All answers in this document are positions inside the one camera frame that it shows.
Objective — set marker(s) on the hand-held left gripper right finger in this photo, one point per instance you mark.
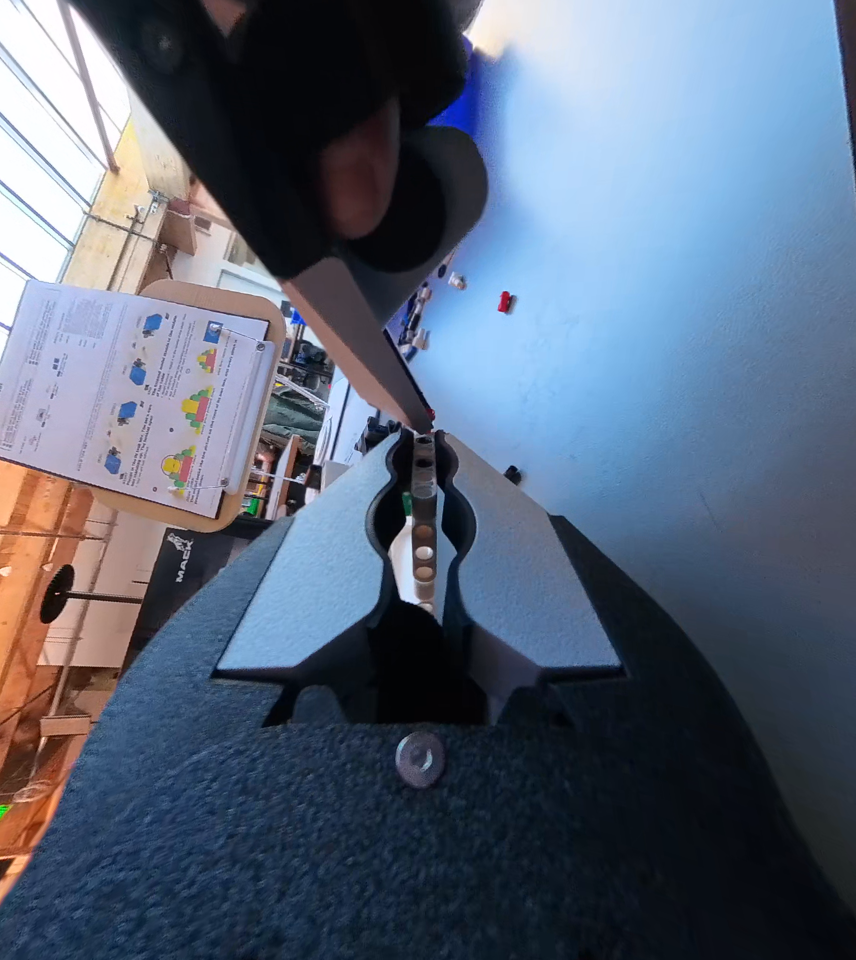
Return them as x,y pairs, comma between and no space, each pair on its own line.
533,592

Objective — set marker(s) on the blue plastic bin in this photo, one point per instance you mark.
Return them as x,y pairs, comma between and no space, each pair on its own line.
484,97

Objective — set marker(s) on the white lego beam with holes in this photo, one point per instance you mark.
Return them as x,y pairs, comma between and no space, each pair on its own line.
424,487

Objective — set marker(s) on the person's right hand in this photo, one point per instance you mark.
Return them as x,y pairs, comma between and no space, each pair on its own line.
360,187

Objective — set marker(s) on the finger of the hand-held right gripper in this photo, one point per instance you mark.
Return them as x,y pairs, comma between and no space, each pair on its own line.
353,330

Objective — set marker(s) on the red lego piece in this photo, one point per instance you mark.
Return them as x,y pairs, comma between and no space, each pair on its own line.
506,302

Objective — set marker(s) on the black lego box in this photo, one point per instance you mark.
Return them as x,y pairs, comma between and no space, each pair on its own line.
172,585

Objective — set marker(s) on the instruction clipboard on stand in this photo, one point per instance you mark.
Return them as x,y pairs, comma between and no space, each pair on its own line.
97,390

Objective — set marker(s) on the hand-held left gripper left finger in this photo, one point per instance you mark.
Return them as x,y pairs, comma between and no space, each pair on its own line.
308,592

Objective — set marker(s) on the small black lego piece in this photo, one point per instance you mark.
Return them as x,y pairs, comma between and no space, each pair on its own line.
512,474

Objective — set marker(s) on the scattered small lego pieces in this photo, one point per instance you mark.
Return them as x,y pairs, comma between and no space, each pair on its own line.
414,322

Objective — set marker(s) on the black floor lamp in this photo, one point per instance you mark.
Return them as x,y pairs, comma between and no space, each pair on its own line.
56,594

